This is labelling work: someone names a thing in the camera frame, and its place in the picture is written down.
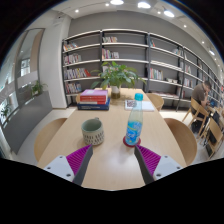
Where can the small window potted plant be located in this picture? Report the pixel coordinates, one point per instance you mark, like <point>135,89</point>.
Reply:
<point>5,110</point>
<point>38,88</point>

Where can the clear blue-capped drink bottle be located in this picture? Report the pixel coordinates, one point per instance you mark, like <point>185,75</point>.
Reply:
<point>134,128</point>

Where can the white printed booklet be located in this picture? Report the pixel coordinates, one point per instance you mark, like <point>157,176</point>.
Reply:
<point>147,106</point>

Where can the grey wall shelf unit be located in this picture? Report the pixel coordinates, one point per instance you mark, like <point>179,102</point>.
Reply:
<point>126,53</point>

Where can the grey patterned ceramic mug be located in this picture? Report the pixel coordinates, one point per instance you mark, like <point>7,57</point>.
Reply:
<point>93,136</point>

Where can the red thick book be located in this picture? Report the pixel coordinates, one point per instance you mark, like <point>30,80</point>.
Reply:
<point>93,96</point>

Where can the flat round red coaster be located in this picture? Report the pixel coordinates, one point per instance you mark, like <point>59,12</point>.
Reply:
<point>131,146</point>

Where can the green potted table plant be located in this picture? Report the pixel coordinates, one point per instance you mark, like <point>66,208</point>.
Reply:
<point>116,75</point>

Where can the person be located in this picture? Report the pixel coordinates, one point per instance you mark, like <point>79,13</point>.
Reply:
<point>199,95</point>

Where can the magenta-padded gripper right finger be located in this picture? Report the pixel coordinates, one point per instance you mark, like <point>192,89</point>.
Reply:
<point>165,165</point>

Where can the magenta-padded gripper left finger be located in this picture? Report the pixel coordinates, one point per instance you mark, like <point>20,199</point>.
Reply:
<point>60,166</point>

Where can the group of ceiling lights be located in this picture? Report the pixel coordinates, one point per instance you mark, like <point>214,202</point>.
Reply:
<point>144,4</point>

